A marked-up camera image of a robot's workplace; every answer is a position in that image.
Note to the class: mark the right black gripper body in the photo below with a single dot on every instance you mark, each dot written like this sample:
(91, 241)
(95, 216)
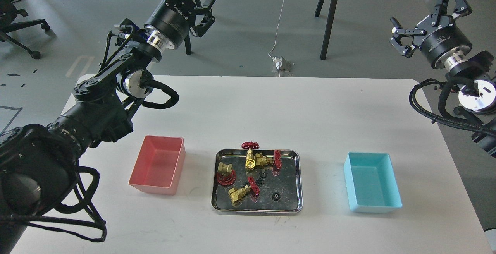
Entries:
(440, 39)

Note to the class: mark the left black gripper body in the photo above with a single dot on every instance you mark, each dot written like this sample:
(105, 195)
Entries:
(168, 25)

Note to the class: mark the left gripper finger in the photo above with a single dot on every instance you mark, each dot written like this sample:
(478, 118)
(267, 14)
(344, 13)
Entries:
(205, 10)

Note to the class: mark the brass valve red handle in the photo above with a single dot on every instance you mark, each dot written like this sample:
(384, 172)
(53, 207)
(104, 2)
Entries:
(237, 195)
(250, 155)
(225, 175)
(275, 161)

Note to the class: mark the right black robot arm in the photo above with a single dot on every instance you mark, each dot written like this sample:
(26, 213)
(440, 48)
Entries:
(468, 92)

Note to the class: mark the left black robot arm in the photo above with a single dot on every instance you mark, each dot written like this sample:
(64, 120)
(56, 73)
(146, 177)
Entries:
(43, 185)

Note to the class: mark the light blue plastic box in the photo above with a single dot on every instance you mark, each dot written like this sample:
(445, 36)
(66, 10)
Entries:
(370, 183)

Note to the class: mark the pink plastic box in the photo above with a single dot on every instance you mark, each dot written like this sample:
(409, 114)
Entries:
(158, 167)

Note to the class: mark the black gear middle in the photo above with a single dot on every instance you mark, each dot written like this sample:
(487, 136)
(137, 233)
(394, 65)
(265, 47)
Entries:
(251, 181)

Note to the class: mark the black gear front right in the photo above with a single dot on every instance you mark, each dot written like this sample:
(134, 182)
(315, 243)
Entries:
(276, 196)

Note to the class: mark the black tripod legs right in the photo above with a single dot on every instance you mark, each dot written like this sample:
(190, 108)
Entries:
(329, 25)

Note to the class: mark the white power adapter on floor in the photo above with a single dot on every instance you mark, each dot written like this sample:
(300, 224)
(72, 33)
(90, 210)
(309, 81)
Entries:
(280, 64)

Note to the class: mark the stainless steel tray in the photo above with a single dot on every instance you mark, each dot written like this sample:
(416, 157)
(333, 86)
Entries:
(286, 181)

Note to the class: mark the brass valve upright red handle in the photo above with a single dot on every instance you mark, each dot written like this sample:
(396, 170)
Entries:
(250, 155)

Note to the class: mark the brass valve front red handle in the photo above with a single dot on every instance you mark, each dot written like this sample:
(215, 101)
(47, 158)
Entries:
(237, 195)

